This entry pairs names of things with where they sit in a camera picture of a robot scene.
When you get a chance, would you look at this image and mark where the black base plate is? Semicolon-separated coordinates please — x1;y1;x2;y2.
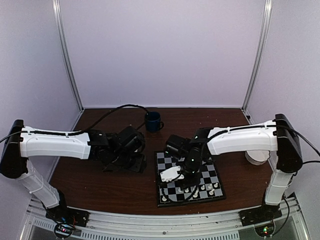
239;207;282;227
45;206;90;227

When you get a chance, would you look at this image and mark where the aluminium frame post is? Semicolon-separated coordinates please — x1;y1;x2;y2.
241;0;273;112
51;0;85;112

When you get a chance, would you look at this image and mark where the white chess king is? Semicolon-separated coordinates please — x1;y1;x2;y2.
192;190;199;198

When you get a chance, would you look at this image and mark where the left aluminium frame post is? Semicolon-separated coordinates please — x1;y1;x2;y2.
51;0;85;112

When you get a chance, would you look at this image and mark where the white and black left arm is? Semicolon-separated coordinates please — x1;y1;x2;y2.
0;119;147;222

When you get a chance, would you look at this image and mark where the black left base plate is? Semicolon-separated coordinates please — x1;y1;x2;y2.
45;206;90;227

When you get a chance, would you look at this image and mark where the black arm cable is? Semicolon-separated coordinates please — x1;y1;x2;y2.
0;104;151;143
207;124;320;221

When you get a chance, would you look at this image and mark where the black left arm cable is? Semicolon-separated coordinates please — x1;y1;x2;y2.
0;104;151;143

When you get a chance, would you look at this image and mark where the white scalloped bowl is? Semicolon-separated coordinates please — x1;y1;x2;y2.
245;150;270;166

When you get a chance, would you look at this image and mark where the dark blue mug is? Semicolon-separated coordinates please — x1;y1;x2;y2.
144;111;164;133

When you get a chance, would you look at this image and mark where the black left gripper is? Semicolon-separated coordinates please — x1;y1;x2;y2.
110;150;147;173

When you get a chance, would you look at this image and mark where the aluminium front rail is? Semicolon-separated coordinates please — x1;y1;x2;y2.
18;197;311;240

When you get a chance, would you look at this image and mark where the right aluminium frame post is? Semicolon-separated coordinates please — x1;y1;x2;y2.
241;0;273;112

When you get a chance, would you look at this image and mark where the black and white chessboard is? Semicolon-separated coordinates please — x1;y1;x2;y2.
154;151;226;208

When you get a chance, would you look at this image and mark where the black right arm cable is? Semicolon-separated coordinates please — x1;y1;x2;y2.
207;124;320;221

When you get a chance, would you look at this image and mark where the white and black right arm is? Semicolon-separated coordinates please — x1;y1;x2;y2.
160;114;303;221

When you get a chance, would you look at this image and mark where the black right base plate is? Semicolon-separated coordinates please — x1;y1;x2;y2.
239;207;282;227

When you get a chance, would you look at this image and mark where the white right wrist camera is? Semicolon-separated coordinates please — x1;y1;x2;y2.
160;166;185;183

